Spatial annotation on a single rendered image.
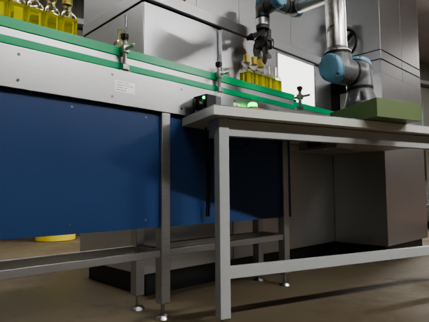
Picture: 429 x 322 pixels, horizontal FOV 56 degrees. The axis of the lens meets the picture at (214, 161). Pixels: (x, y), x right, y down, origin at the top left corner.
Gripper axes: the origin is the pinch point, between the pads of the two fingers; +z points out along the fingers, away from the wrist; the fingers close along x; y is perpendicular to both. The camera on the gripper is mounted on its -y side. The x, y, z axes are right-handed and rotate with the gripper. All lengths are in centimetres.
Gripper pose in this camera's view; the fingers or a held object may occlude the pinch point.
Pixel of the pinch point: (260, 62)
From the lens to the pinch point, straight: 226.1
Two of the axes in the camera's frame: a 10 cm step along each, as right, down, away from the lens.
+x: -7.0, 0.6, 7.1
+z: 0.1, 10.0, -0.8
